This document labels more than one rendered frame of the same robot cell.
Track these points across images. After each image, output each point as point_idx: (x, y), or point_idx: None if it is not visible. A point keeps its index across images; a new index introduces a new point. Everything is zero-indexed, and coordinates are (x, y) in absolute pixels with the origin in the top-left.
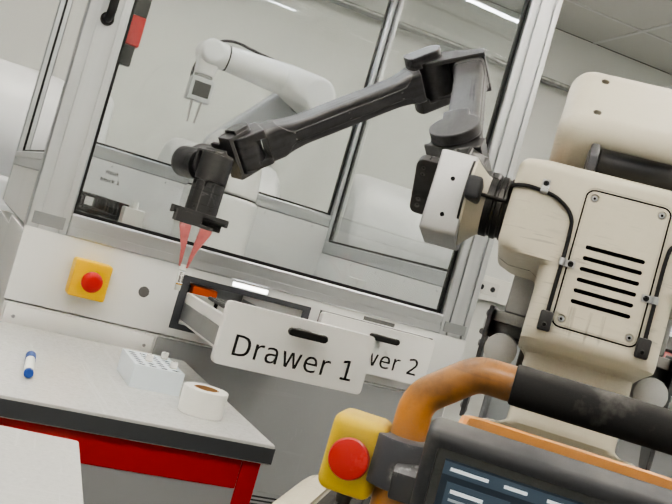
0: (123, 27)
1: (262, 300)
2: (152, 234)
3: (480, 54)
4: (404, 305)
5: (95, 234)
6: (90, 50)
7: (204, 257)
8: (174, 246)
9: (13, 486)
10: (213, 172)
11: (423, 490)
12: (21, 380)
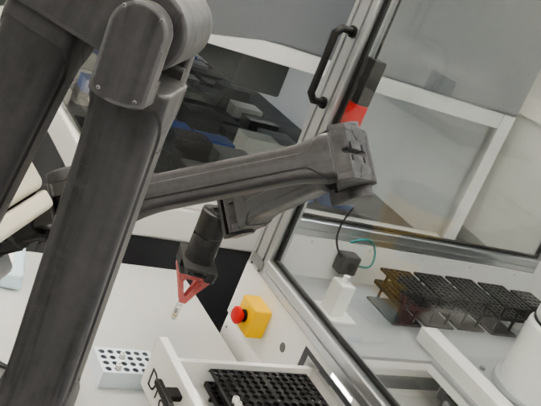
0: (330, 110)
1: None
2: (305, 300)
3: (327, 128)
4: None
5: (272, 283)
6: (309, 128)
7: (320, 336)
8: (307, 316)
9: None
10: (197, 222)
11: None
12: (20, 308)
